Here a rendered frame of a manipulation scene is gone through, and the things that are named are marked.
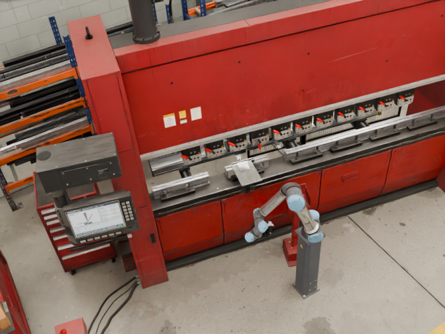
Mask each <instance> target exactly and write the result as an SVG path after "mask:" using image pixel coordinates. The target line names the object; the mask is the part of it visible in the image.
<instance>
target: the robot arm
mask: <svg viewBox="0 0 445 334"><path fill-rule="evenodd" d="M286 198H287V204H288V207H289V208H290V210H292V211H294V212H296V213H297V215H298V216H299V218H300V220H301V222H302V224H303V226H302V228H301V235H302V236H303V237H304V238H305V239H308V240H309V242H311V243H317V242H319V241H321V240H322V239H323V233H322V229H321V224H320V221H319V213H318V212H317V211H315V210H308V209H307V207H306V205H307V203H306V201H305V199H304V197H303V194H302V191H301V187H300V185H299V184H297V183H295V182H289V183H286V184H285V185H283V186H282V187H281V188H280V190H279V191H278V192H277V193H276V194H275V195H274V196H273V197H272V198H271V199H270V200H269V201H268V202H267V203H265V204H264V205H263V206H262V207H261V208H257V209H255V210H254V214H253V216H254V222H253V224H252V228H253V229H252V230H251V231H250V232H247V233H246V234H245V239H246V241H248V242H249V243H250V242H253V241H255V240H256V239H259V238H260V237H269V236H270V235H269V234H271V233H270V232H271V231H272V228H271V227H269V226H273V224H272V222H271V221H266V222H265V221H264V217H265V216H267V215H268V214H269V213H270V212H271V211H273V210H274V209H275V208H276V207H277V206H278V205H279V204H280V203H281V202H283V201H284V200H285V199H286Z"/></svg>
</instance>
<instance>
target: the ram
mask: <svg viewBox="0 0 445 334"><path fill-rule="evenodd" d="M444 74H445V0H435V1H429V2H426V3H421V4H418V5H412V6H409V7H403V8H400V9H395V10H392V11H386V12H383V13H378V14H374V15H369V16H366V17H361V18H357V19H352V20H349V21H344V22H340V23H335V24H332V25H326V26H323V27H318V28H312V29H309V30H304V31H301V32H296V33H292V34H287V35H283V36H279V37H275V38H270V39H267V40H261V41H258V42H253V43H250V44H244V45H241V46H235V47H232V48H227V49H224V50H219V51H215V52H210V53H206V54H202V55H198V56H193V57H190V58H184V59H181V60H176V61H173V62H167V63H164V64H158V65H155V66H150V67H147V68H141V69H138V70H133V71H129V72H125V73H121V76H122V79H123V84H124V90H125V93H126V98H127V101H128V107H129V110H130V116H131V119H132V124H133V127H134V133H135V136H136V141H137V145H138V150H139V153H140V155H143V154H147V153H150V152H155V151H158V150H162V149H165V148H169V147H173V146H177V145H180V144H185V143H188V142H192V141H195V140H199V139H204V138H207V137H211V136H215V135H219V134H222V133H227V132H230V131H234V130H237V129H241V128H244V127H249V126H252V125H257V124H260V123H264V122H267V121H272V120H274V119H279V118H282V117H286V116H290V115H294V114H297V113H302V112H304V111H309V110H312V109H316V108H319V107H324V106H327V105H332V104H335V103H339V102H342V101H346V100H349V99H354V98H357V97H361V96H365V95H369V94H372V93H377V92H379V91H384V90H387V89H391V88H394V87H399V86H402V85H407V84H411V83H414V82H418V81H421V80H426V79H429V78H433V77H436V76H441V75H444ZM442 80H445V77H444V78H440V79H437V80H432V81H429V82H424V83H420V84H417V85H413V86H410V87H405V88H403V89H398V90H395V91H390V92H387V93H383V94H380V95H375V96H373V97H368V98H365V99H361V100H357V101H353V102H350V103H345V104H343V105H338V106H335V107H331V108H328V109H323V110H320V111H316V112H313V113H308V114H306V115H301V116H298V117H294V118H290V119H286V120H283V121H278V122H276V123H271V124H268V125H264V126H261V127H256V128H253V129H248V130H246V131H241V132H238V133H234V134H231V135H227V136H223V137H219V138H216V139H211V140H207V141H204V142H200V143H197V144H192V145H189V146H185V147H181V148H177V149H174V150H170V151H167V152H162V153H159V154H155V155H151V156H147V157H144V158H141V161H143V160H147V159H151V158H155V157H158V156H162V155H165V154H170V153H173V152H177V151H180V150H185V149H188V148H192V147H195V146H199V145H202V144H207V143H210V142H215V141H217V140H222V139H226V138H229V137H234V136H236V135H241V134H244V133H249V132H252V131H256V130H259V129H263V128H266V127H270V126H274V125H278V124H281V123H286V122H289V121H293V120H296V119H300V118H303V117H308V116H311V115H316V114H318V113H323V112H325V111H330V110H333V109H337V108H341V107H345V106H348V105H352V104H355V103H360V102H363V101H367V100H371V99H375V98H378V97H382V96H385V95H389V94H392V93H397V92H400V91H405V90H408V89H412V88H415V87H419V86H422V85H426V84H431V83H434V82H439V81H442ZM196 107H201V114H202V118H201V119H196V120H194V121H192V120H191V112H190V109H192V108H196ZM180 111H185V114H186V118H182V119H180V118H179V112H180ZM172 113H174V115H175V123H176V125H174V126H171V127H166V128H165V123H164V115H169V114H172ZM183 119H187V122H186V123H182V124H181V123H180V120H183Z"/></svg>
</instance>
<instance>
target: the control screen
mask: <svg viewBox="0 0 445 334"><path fill-rule="evenodd" d="M67 215H68V218H69V220H70V223H71V225H72V228H73V230H74V233H75V236H76V237H80V236H84V235H89V234H92V233H97V232H100V231H106V230H109V229H114V228H117V227H122V226H125V225H124V221H123V217H122V214H121V210H120V207H119V203H118V201H114V202H110V203H104V204H101V205H96V206H93V207H87V208H84V209H78V210H75V211H70V212H67ZM86 227H88V229H86V230H83V228H86Z"/></svg>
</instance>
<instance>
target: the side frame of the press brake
mask: <svg viewBox="0 0 445 334"><path fill-rule="evenodd" d="M67 24H68V29H69V32H70V37H71V40H72V45H73V48H74V53H75V58H76V61H77V66H78V69H79V74H80V77H81V81H82V84H83V88H84V91H85V94H86V98H87V102H88V104H89V108H90V111H91V115H92V117H93V122H94V124H95V128H96V131H97V135H101V134H105V133H111V132H113V134H114V138H115V142H116V146H117V150H118V153H119V160H120V164H121V171H122V176H121V177H119V178H113V179H111V182H112V185H113V189H114V192H115V191H118V190H123V189H125V190H126V191H127V192H128V191H130V192H131V196H132V200H133V204H134V208H135V211H136V215H137V218H138V223H139V226H140V230H138V231H133V232H130V233H131V234H132V237H131V238H128V240H129V243H130V247H131V250H132V254H133V257H134V261H135V263H136V267H137V270H138V274H139V277H140V281H141V284H142V288H143V289H145V288H148V287H150V286H154V285H156V284H161V283H163V282H167V281H169V279H168V273H167V270H166V265H165V262H164V256H163V253H162V248H161V244H160V240H159V236H158V231H157V227H156V222H155V219H154V214H153V210H152V205H151V201H150V196H149V193H148V188H147V185H146V179H145V176H144V171H143V167H142V162H141V159H140V153H139V150H138V145H137V141H136V136H135V133H134V127H133V124H132V119H131V116H130V110H129V107H128V101H127V98H126V93H125V90H124V84H123V79H122V76H121V71H120V69H119V65H118V63H117V60H116V58H115V55H114V52H113V49H112V47H111V43H110V41H109V38H108V36H107V33H106V30H105V27H104V25H103V21H102V20H101V16H100V15H95V16H92V17H86V18H82V19H77V20H73V21H67ZM85 27H88V29H89V33H90V34H92V35H93V38H91V39H86V37H85V36H87V33H86V29H85ZM127 234H129V233H127Z"/></svg>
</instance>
